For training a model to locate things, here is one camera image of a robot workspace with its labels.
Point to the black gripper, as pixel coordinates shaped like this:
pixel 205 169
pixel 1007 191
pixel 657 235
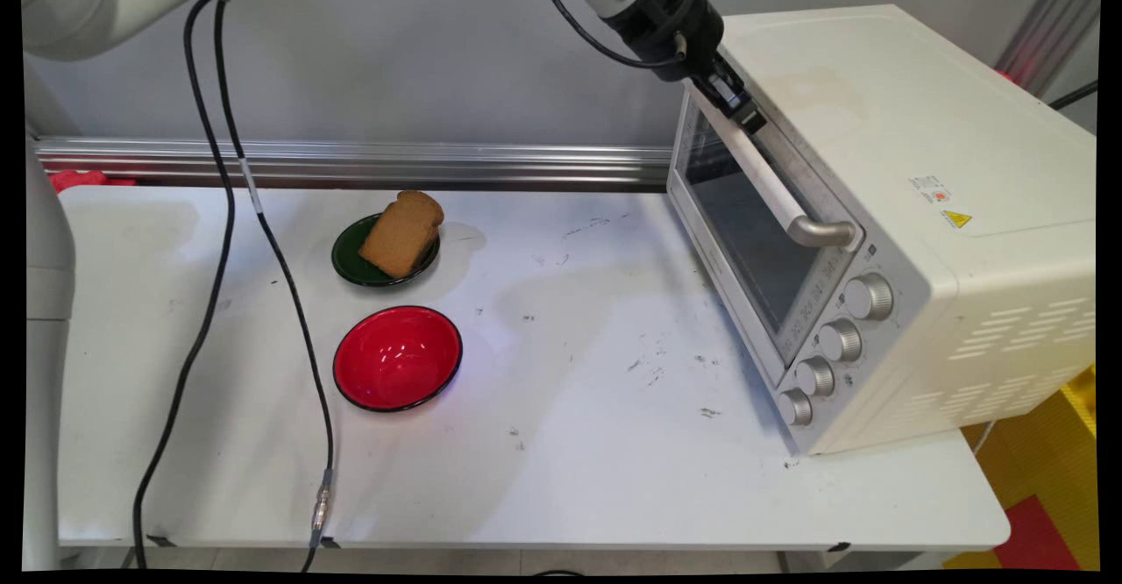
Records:
pixel 671 23

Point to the glass oven door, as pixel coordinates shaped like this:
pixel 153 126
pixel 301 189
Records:
pixel 745 233

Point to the cream toaster oven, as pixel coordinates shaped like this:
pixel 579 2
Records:
pixel 920 172

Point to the white label sticker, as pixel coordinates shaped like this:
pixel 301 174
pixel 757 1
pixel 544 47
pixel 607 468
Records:
pixel 929 188

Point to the largest silver oven knob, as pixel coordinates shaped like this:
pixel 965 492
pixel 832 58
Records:
pixel 869 296

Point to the yellow triangle warning sticker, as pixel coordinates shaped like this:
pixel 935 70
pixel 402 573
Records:
pixel 957 219

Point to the smallest silver oven knob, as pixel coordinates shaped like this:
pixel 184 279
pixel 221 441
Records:
pixel 796 407

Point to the brown bread slice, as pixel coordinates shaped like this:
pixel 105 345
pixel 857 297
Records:
pixel 401 235

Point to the dark green plate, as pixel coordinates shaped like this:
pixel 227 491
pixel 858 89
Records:
pixel 347 255

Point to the red bowl with black rim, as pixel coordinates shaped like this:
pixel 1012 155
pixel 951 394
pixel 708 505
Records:
pixel 397 358

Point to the yellow foam floor tile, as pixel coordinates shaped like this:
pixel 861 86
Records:
pixel 1043 452

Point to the red foam floor tile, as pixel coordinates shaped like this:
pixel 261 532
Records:
pixel 1039 536

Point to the red cloth object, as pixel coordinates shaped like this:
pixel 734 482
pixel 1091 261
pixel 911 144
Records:
pixel 83 181

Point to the horizontal aluminium rail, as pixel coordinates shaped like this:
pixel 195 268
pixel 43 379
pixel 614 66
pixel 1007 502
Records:
pixel 456 163

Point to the aluminium frame post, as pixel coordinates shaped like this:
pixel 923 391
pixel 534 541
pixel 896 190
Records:
pixel 1052 23

